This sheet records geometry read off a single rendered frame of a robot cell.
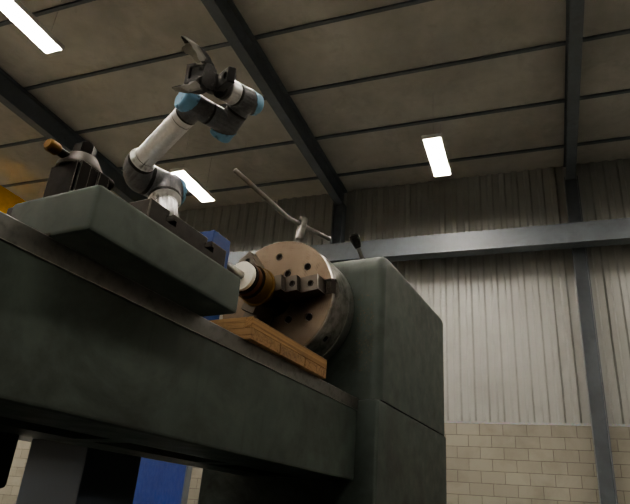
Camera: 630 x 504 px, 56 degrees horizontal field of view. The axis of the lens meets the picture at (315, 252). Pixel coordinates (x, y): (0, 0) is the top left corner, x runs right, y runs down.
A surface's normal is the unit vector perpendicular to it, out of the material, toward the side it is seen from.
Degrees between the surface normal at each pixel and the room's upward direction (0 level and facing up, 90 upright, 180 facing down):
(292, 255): 90
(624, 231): 90
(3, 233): 90
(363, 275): 90
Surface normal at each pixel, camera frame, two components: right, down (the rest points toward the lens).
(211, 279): 0.89, -0.12
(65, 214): -0.44, -0.40
